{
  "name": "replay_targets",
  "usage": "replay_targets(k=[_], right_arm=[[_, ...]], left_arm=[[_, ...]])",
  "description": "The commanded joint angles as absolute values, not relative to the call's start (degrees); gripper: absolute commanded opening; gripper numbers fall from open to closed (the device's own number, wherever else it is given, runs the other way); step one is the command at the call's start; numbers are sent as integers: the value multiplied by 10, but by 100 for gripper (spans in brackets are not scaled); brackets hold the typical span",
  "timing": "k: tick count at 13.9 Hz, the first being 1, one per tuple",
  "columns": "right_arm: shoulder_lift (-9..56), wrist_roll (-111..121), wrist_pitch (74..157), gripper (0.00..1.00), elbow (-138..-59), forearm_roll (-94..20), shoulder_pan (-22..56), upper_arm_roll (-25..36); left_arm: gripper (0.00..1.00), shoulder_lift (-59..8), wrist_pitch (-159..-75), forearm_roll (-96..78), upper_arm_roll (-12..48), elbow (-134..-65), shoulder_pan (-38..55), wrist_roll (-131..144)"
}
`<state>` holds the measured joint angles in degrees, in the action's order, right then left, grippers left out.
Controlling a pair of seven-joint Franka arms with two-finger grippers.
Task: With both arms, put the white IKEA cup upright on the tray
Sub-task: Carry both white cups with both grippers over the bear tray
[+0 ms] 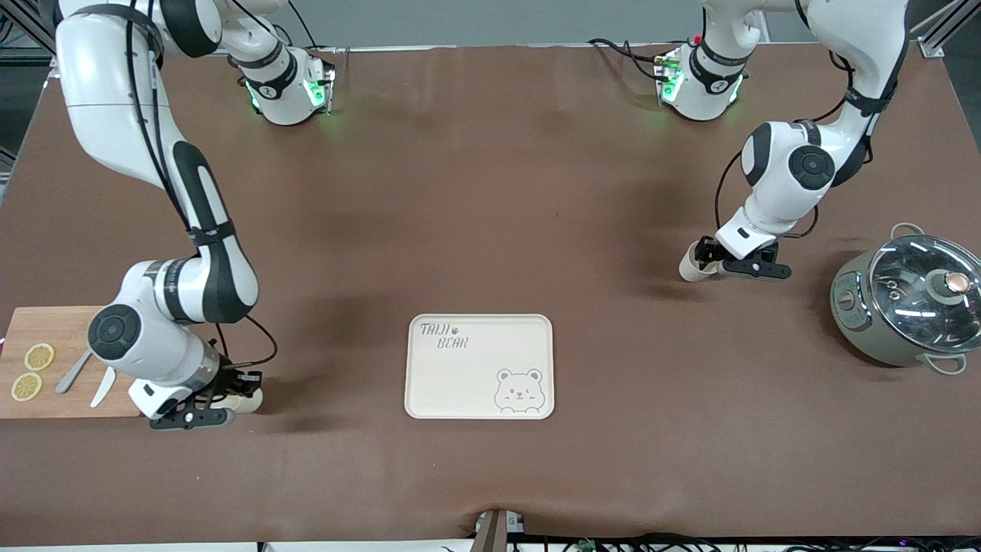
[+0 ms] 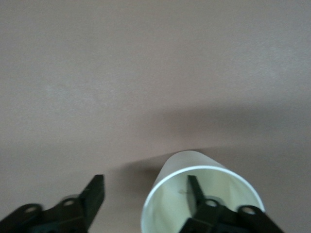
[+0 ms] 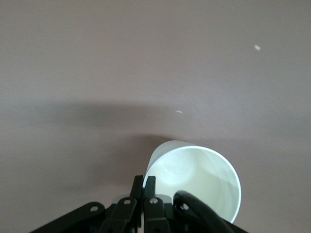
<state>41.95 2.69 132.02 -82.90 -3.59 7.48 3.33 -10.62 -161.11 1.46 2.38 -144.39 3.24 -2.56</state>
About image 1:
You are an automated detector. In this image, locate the white IKEA cup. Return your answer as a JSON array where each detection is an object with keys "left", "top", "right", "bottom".
[
  {"left": 215, "top": 386, "right": 264, "bottom": 416},
  {"left": 678, "top": 241, "right": 718, "bottom": 283}
]

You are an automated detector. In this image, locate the beige bear print tray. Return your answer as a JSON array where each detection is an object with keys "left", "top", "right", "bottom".
[{"left": 404, "top": 314, "right": 555, "bottom": 420}]

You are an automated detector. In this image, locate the white plastic knife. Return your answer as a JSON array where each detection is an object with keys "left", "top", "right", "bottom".
[{"left": 90, "top": 366, "right": 117, "bottom": 409}]

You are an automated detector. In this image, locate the grey plastic knife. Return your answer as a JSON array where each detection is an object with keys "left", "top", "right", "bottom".
[{"left": 55, "top": 349, "right": 94, "bottom": 395}]

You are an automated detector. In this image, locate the bamboo cutting board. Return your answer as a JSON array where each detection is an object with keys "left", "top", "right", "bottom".
[{"left": 0, "top": 307, "right": 148, "bottom": 419}]

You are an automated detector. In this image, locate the glass pot lid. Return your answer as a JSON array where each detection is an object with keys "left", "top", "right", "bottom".
[{"left": 868, "top": 234, "right": 981, "bottom": 353}]

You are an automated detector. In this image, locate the brown table cover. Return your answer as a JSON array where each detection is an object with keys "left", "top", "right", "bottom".
[{"left": 0, "top": 42, "right": 981, "bottom": 547}]

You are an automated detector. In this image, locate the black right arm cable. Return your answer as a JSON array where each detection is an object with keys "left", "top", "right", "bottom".
[{"left": 123, "top": 0, "right": 278, "bottom": 373}]

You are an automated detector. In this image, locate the black base cable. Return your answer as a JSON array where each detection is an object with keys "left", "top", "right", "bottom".
[
  {"left": 589, "top": 38, "right": 668, "bottom": 81},
  {"left": 287, "top": 0, "right": 338, "bottom": 54}
]

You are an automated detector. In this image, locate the aluminium frame profile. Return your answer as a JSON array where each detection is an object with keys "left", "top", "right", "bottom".
[
  {"left": 908, "top": 0, "right": 981, "bottom": 58},
  {"left": 0, "top": 0, "right": 61, "bottom": 79}
]

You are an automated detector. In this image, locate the metal table edge bracket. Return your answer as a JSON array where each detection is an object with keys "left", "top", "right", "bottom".
[{"left": 474, "top": 508, "right": 527, "bottom": 552}]

